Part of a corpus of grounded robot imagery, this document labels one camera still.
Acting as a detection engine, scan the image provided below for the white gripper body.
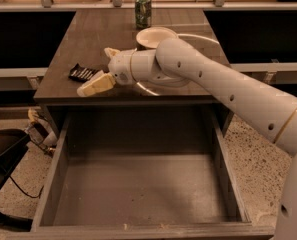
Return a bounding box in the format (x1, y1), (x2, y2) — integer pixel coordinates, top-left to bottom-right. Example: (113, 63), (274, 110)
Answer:
(108, 50), (134, 85)

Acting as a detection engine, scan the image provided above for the open grey top drawer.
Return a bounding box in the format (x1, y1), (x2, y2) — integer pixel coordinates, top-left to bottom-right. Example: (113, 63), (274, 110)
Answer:
(7, 105), (274, 240)

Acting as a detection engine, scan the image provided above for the clutter beside cabinet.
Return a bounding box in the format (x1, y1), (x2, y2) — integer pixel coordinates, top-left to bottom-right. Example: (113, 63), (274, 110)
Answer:
(25, 108), (58, 156)

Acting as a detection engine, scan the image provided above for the grey cabinet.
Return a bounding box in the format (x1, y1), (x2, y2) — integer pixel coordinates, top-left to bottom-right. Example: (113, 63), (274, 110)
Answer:
(34, 8), (233, 136)

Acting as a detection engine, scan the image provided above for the green soda can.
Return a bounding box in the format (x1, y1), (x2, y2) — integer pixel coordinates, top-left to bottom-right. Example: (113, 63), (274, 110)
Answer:
(135, 0), (151, 29)

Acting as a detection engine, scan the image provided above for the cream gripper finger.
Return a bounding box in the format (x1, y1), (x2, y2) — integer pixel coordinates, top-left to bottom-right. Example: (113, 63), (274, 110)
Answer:
(104, 47), (120, 59)
(77, 71), (116, 97)

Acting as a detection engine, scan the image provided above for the black cable on floor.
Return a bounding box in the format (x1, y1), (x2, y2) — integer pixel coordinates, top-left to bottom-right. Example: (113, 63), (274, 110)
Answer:
(8, 175), (44, 200)

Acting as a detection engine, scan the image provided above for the black chair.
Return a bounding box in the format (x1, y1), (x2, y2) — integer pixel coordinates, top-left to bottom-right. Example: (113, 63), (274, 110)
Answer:
(0, 129), (32, 231)

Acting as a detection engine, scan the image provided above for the black rxbar chocolate wrapper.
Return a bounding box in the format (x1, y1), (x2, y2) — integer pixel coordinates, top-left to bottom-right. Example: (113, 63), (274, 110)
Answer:
(68, 64), (98, 83)

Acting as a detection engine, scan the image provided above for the white bowl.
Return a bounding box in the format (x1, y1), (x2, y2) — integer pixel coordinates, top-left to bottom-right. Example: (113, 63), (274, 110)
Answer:
(136, 27), (178, 50)

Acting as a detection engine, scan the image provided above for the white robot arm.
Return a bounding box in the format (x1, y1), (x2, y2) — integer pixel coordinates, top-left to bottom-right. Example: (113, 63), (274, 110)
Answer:
(77, 38), (297, 240)

